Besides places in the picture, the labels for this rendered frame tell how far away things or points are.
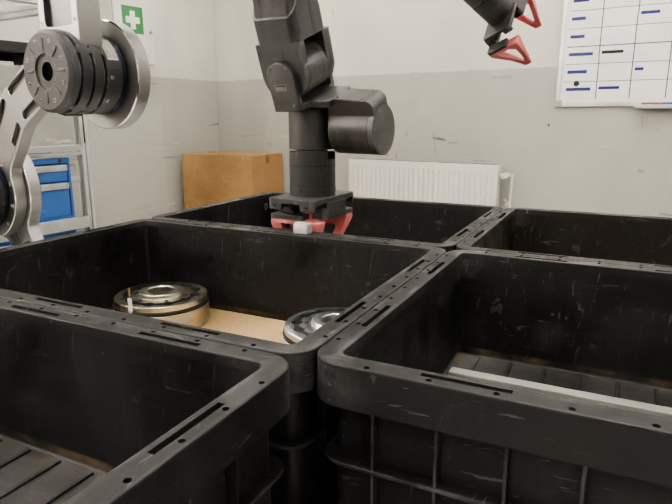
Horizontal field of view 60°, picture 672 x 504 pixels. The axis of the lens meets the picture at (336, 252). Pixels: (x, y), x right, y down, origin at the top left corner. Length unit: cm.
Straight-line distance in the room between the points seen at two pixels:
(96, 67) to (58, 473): 82
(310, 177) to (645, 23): 295
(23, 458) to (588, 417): 36
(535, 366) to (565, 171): 300
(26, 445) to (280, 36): 45
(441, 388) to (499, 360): 30
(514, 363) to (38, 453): 41
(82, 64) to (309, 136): 54
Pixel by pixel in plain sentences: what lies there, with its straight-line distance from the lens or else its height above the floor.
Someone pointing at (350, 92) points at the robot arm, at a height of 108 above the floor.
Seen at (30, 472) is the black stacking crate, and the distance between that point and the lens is 46.
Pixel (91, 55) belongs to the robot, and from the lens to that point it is 114.
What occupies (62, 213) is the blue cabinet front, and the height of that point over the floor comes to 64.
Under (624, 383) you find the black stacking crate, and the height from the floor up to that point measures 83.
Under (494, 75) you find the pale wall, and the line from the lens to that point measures 365.
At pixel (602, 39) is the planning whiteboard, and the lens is 353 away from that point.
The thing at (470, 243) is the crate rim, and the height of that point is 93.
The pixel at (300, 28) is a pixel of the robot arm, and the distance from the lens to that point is 66.
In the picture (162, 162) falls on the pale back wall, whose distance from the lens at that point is 434.
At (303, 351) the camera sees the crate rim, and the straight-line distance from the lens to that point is 33.
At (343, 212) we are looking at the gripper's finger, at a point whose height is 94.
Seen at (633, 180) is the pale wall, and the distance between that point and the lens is 351.
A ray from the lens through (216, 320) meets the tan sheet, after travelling 68.
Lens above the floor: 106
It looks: 13 degrees down
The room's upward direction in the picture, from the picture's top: straight up
